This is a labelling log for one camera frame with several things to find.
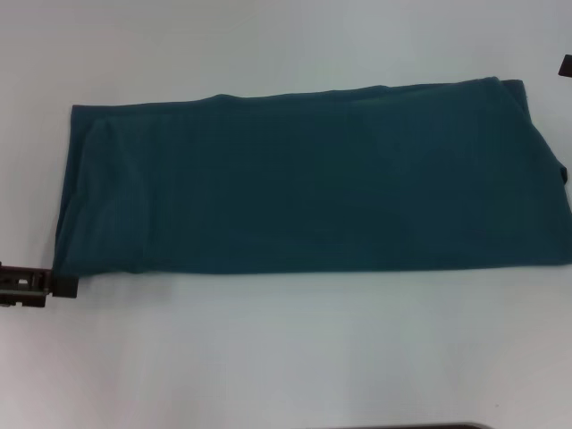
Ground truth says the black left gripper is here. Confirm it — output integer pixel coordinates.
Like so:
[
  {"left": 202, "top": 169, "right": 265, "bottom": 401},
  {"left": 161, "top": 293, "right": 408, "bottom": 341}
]
[{"left": 0, "top": 262, "right": 81, "bottom": 310}]

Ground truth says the teal FREE print T-shirt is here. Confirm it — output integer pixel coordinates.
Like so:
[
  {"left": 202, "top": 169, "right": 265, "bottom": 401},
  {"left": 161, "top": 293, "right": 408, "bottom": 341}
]
[{"left": 48, "top": 75, "right": 572, "bottom": 276}]

